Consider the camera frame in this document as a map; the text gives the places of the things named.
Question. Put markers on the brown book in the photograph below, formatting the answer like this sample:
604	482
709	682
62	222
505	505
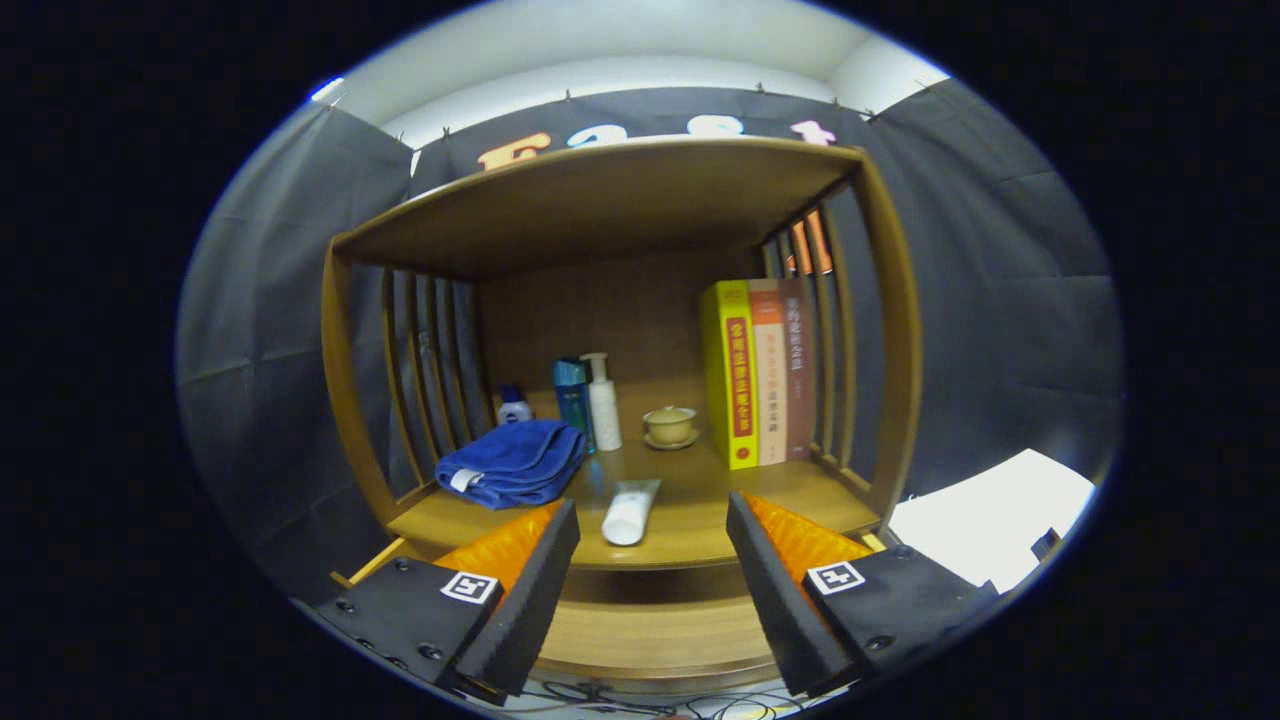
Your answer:
798	380

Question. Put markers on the teal bottle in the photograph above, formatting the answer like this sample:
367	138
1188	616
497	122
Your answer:
573	400

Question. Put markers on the white drawer unit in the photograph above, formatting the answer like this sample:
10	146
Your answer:
990	520

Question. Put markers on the yellow-green lidded tea cup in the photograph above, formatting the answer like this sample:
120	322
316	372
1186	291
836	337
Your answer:
670	425

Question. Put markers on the wooden drawer with black knob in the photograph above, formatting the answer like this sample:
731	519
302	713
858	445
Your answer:
650	640

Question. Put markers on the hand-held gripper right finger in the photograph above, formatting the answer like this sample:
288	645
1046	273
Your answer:
780	610

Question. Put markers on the white pump bottle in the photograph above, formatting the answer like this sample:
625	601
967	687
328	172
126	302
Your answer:
604	410

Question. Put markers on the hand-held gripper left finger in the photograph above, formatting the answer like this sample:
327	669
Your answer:
530	600

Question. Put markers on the black backdrop cloth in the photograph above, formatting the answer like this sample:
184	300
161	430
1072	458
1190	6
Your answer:
1000	300

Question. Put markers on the wooden countertop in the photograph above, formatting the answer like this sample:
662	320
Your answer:
690	500

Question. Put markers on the white tube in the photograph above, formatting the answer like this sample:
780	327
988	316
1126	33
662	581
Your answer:
630	510

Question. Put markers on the ceiling light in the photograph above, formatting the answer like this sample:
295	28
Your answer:
325	88

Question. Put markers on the wooden cabinet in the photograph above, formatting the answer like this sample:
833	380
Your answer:
600	310

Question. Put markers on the yellow book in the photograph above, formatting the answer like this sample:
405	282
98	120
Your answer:
735	380

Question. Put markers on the small white blue-capped bottle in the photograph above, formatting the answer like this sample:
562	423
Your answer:
515	410

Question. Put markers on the orange and cream book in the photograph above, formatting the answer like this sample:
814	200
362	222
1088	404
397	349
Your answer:
772	380

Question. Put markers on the blue folded towel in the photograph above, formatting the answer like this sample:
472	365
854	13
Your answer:
510	460

